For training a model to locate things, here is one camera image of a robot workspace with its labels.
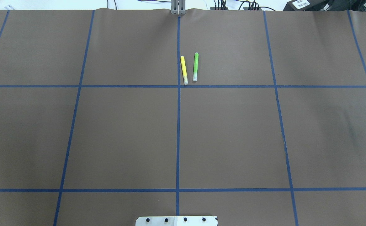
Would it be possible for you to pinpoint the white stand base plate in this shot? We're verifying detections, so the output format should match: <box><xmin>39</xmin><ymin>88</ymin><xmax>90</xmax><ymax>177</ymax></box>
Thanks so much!
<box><xmin>135</xmin><ymin>216</ymin><xmax>218</xmax><ymax>226</ymax></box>

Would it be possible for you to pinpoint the black usb hub lower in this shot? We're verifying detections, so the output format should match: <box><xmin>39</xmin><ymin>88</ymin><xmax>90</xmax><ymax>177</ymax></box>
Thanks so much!
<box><xmin>239</xmin><ymin>0</ymin><xmax>261</xmax><ymax>11</ymax></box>

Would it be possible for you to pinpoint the yellow highlighter pen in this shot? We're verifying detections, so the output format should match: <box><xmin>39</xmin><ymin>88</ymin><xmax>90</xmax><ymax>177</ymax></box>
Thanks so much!
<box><xmin>180</xmin><ymin>56</ymin><xmax>188</xmax><ymax>85</ymax></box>

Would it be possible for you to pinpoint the black box with label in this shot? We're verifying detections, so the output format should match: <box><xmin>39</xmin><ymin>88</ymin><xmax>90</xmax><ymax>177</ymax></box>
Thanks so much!
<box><xmin>283</xmin><ymin>0</ymin><xmax>329</xmax><ymax>11</ymax></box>

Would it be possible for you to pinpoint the aluminium frame post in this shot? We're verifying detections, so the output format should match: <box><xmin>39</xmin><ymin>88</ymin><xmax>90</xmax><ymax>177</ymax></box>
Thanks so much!
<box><xmin>171</xmin><ymin>0</ymin><xmax>186</xmax><ymax>16</ymax></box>

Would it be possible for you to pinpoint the black usb hub upper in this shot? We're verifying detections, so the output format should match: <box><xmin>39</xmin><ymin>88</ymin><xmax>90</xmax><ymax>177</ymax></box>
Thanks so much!
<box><xmin>210</xmin><ymin>0</ymin><xmax>229</xmax><ymax>11</ymax></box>

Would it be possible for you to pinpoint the black usb hub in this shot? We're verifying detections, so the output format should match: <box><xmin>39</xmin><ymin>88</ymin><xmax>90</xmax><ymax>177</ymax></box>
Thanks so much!
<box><xmin>239</xmin><ymin>0</ymin><xmax>261</xmax><ymax>11</ymax></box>
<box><xmin>210</xmin><ymin>0</ymin><xmax>229</xmax><ymax>11</ymax></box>

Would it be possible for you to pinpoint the brown paper table mat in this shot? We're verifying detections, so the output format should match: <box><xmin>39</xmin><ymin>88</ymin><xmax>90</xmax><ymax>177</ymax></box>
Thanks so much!
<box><xmin>0</xmin><ymin>8</ymin><xmax>366</xmax><ymax>226</ymax></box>

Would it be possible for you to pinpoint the green highlighter pen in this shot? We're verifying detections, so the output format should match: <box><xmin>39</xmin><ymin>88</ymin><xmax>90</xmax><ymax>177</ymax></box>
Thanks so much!
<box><xmin>192</xmin><ymin>52</ymin><xmax>199</xmax><ymax>82</ymax></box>

